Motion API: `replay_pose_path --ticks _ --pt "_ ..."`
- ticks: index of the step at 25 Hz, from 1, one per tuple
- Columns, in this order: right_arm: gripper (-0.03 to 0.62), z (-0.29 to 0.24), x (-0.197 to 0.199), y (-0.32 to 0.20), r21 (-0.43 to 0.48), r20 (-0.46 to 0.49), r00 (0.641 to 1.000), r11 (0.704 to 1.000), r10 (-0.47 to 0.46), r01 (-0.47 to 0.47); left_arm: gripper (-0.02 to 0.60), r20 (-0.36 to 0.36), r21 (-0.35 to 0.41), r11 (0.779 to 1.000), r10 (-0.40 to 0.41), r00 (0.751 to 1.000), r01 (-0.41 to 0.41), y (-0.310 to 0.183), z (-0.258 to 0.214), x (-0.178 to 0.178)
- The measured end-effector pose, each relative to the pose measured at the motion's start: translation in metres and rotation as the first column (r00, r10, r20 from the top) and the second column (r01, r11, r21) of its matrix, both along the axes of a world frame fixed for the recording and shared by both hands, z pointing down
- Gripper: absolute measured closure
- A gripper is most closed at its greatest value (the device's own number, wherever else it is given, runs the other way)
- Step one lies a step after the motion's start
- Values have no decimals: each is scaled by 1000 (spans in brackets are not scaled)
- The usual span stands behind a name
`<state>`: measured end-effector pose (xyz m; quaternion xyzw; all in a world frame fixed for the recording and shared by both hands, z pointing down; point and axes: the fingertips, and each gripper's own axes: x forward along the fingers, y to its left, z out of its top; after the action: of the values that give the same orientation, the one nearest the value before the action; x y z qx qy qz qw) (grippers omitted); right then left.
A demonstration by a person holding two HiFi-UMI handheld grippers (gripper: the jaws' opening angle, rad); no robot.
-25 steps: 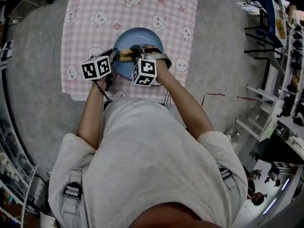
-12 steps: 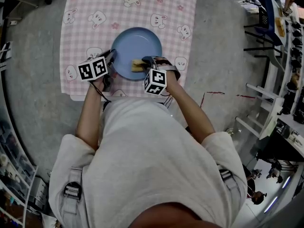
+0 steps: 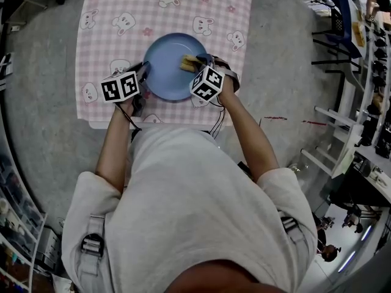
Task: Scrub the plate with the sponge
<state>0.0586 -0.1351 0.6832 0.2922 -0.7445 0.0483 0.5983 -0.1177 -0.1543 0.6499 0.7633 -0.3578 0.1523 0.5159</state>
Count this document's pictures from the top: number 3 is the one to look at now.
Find black chair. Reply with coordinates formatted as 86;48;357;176
310;6;362;73

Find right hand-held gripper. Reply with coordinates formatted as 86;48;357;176
189;53;241;103

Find white metal rack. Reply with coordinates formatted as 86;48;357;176
300;101;365;177

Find person's right forearm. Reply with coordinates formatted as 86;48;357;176
217;84;281;185

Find person's left forearm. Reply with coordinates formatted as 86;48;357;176
95;101;145;194

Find person's chin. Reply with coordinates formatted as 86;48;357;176
164;259;277;293

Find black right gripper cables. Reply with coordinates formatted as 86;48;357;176
208;101;227;140

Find blue plate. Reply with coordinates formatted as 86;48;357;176
142;32;212;101

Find pink checkered bunny tablecloth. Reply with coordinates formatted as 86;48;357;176
75;0;255;125

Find yellow sponge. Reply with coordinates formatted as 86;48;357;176
179;54;201;73

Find white storage shelf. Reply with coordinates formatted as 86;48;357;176
0;151;48;293

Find grey harness strap with buckle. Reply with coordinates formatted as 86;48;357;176
79;214;107;287

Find person's white t-shirt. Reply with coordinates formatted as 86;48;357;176
60;126;319;293

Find black plastic crate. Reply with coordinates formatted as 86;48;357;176
331;7;345;37

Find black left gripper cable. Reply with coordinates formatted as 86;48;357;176
117;104;144;143

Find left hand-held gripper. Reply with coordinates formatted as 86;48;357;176
100;60;153;118

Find row of black devices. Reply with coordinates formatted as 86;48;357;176
366;27;391;117

